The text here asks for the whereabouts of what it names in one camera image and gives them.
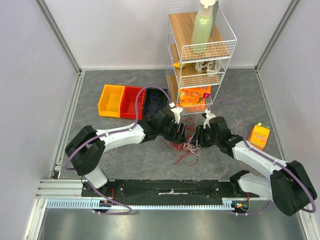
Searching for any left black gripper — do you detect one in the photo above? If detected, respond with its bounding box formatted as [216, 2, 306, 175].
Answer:
[158, 118, 186, 145]

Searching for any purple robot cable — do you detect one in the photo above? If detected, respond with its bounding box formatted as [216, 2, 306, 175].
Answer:
[208, 99, 317, 214]
[64, 85, 175, 171]

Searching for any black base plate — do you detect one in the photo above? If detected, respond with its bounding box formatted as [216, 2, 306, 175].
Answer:
[98, 179, 255, 199]

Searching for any red plastic bin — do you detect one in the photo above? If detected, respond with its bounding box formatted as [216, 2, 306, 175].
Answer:
[120, 86, 146, 120]

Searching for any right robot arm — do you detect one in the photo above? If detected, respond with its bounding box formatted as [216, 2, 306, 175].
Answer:
[190, 116, 318, 217]

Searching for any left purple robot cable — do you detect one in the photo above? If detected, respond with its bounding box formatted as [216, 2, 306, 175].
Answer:
[64, 85, 175, 171]

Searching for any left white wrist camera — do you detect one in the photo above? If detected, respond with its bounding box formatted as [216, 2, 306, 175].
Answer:
[169, 102, 185, 124]

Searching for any yellow plastic bin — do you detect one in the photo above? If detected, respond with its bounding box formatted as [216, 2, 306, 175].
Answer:
[98, 84, 125, 118]

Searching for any red cable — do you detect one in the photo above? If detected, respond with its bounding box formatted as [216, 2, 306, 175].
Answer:
[164, 116, 201, 167]

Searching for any slotted cable duct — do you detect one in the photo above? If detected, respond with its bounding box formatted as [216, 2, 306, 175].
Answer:
[46, 199, 240, 211]

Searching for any orange box in rack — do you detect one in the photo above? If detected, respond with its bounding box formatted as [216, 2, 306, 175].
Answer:
[179, 86, 211, 105]

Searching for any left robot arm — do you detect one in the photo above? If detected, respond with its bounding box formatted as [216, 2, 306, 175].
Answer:
[65, 107, 186, 197]

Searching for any white cable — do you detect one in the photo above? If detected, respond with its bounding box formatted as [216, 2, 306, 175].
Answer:
[182, 136, 202, 156]

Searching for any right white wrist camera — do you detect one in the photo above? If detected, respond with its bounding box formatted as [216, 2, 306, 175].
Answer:
[202, 109, 216, 129]

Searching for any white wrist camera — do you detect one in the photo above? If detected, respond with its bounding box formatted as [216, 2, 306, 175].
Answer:
[169, 102, 185, 124]
[202, 109, 216, 129]

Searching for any white chocolate snack pack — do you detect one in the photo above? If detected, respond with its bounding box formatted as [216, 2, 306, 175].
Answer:
[195, 60, 221, 73]

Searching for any orange snack box on table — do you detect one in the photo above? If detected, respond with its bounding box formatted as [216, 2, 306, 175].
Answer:
[247, 121, 271, 150]

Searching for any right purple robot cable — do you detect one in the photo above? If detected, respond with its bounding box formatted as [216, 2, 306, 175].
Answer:
[208, 99, 317, 214]

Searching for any black plastic bin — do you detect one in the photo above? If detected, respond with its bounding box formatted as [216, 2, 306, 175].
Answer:
[143, 88, 168, 118]

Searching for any green bottle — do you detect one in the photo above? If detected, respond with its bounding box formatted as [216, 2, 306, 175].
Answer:
[191, 0, 219, 54]

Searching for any yellow snack bag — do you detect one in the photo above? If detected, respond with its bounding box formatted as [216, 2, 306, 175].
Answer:
[172, 61, 192, 69]

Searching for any white wire shelf rack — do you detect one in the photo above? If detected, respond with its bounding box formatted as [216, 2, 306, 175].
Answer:
[166, 0, 237, 115]

